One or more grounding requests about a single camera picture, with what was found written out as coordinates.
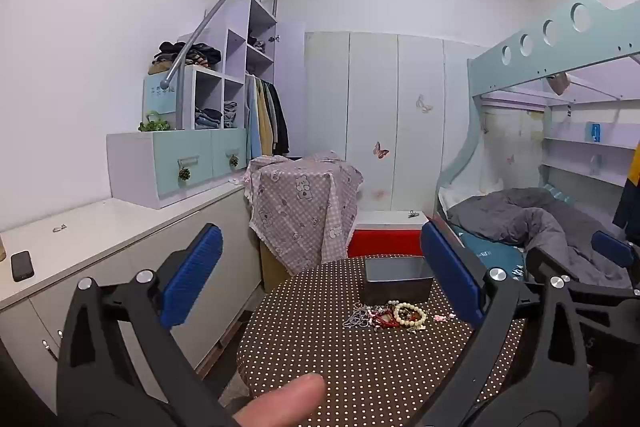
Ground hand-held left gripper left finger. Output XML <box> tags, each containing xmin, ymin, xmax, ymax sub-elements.
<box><xmin>55</xmin><ymin>223</ymin><xmax>241</xmax><ymax>427</ymax></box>

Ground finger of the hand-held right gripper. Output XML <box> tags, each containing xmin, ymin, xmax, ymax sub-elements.
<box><xmin>525</xmin><ymin>248</ymin><xmax>640</xmax><ymax>295</ymax></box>
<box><xmin>591</xmin><ymin>231</ymin><xmax>639</xmax><ymax>269</ymax></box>

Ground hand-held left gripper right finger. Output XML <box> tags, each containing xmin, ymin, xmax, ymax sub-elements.
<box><xmin>420</xmin><ymin>221</ymin><xmax>592</xmax><ymax>427</ymax></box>

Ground white bead bracelet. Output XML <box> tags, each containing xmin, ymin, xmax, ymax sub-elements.
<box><xmin>392</xmin><ymin>302</ymin><xmax>429</xmax><ymax>331</ymax></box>

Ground grey metal box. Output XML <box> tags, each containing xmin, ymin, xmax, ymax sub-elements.
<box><xmin>362</xmin><ymin>256</ymin><xmax>435</xmax><ymax>305</ymax></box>

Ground red bead bracelet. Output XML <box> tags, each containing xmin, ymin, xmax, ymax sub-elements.
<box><xmin>372</xmin><ymin>307</ymin><xmax>401</xmax><ymax>329</ymax></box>

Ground person's left hand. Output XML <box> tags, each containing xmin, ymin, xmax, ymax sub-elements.
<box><xmin>235</xmin><ymin>374</ymin><xmax>327</xmax><ymax>427</ymax></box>

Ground blue bed sheet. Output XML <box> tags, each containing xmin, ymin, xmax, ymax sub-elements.
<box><xmin>459</xmin><ymin>227</ymin><xmax>528</xmax><ymax>283</ymax></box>

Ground grey blanket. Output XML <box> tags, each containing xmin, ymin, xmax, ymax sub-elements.
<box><xmin>446</xmin><ymin>188</ymin><xmax>632</xmax><ymax>290</ymax></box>

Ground dark hanging garment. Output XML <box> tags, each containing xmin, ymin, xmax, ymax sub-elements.
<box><xmin>612</xmin><ymin>147</ymin><xmax>640</xmax><ymax>230</ymax></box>

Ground red storage box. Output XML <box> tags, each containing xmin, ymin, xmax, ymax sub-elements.
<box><xmin>347</xmin><ymin>229</ymin><xmax>426</xmax><ymax>258</ymax></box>

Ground white low cabinet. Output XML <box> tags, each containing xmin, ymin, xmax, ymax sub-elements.
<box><xmin>0</xmin><ymin>181</ymin><xmax>263</xmax><ymax>413</ymax></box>

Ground pale green drawer cabinet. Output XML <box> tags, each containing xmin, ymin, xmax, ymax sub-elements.
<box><xmin>106</xmin><ymin>127</ymin><xmax>249</xmax><ymax>210</ymax></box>

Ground pink bear print cloth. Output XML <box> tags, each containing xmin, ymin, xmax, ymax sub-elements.
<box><xmin>243</xmin><ymin>151</ymin><xmax>364</xmax><ymax>275</ymax></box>

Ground polka dot round table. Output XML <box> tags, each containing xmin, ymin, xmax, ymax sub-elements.
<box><xmin>237</xmin><ymin>256</ymin><xmax>531</xmax><ymax>427</ymax></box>

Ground small green plant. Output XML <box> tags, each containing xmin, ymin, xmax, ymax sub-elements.
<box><xmin>139</xmin><ymin>111</ymin><xmax>172</xmax><ymax>132</ymax></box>

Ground folded blue jeans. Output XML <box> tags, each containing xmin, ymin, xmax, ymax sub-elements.
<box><xmin>194</xmin><ymin>107</ymin><xmax>223</xmax><ymax>129</ymax></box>

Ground light blue hanging garment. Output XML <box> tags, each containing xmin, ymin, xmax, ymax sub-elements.
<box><xmin>245</xmin><ymin>77</ymin><xmax>262</xmax><ymax>160</ymax></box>

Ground black phone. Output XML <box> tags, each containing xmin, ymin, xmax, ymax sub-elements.
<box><xmin>10</xmin><ymin>250</ymin><xmax>36</xmax><ymax>283</ymax></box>

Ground yellow hanging coat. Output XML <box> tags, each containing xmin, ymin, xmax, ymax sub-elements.
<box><xmin>256</xmin><ymin>79</ymin><xmax>275</xmax><ymax>155</ymax></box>

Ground brown round object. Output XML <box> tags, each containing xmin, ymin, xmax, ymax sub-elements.
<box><xmin>547</xmin><ymin>72</ymin><xmax>571</xmax><ymax>95</ymax></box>

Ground black hanging jacket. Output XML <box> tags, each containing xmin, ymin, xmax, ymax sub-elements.
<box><xmin>270</xmin><ymin>82</ymin><xmax>290</xmax><ymax>155</ymax></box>

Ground white wardrobe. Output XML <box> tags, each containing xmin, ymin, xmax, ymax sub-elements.
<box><xmin>304</xmin><ymin>31</ymin><xmax>488</xmax><ymax>212</ymax></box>

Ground pale green bunk bed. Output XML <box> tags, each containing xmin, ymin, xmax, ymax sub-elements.
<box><xmin>435</xmin><ymin>0</ymin><xmax>640</xmax><ymax>258</ymax></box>

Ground pile of dark clothes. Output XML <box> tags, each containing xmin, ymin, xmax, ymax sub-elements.
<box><xmin>150</xmin><ymin>41</ymin><xmax>222</xmax><ymax>75</ymax></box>

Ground white cubby shelf unit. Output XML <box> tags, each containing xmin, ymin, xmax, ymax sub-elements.
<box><xmin>175</xmin><ymin>0</ymin><xmax>278</xmax><ymax>132</ymax></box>

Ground lilac cabinet door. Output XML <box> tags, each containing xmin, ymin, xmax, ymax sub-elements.
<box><xmin>274</xmin><ymin>22</ymin><xmax>306</xmax><ymax>158</ymax></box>

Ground grey metal handrail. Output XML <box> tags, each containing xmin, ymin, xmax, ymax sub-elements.
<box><xmin>160</xmin><ymin>0</ymin><xmax>281</xmax><ymax>90</ymax></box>

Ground white wall shelf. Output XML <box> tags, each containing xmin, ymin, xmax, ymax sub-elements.
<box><xmin>539</xmin><ymin>122</ymin><xmax>640</xmax><ymax>188</ymax></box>

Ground silver chain necklace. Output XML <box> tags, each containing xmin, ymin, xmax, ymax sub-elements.
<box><xmin>344</xmin><ymin>304</ymin><xmax>373</xmax><ymax>330</ymax></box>

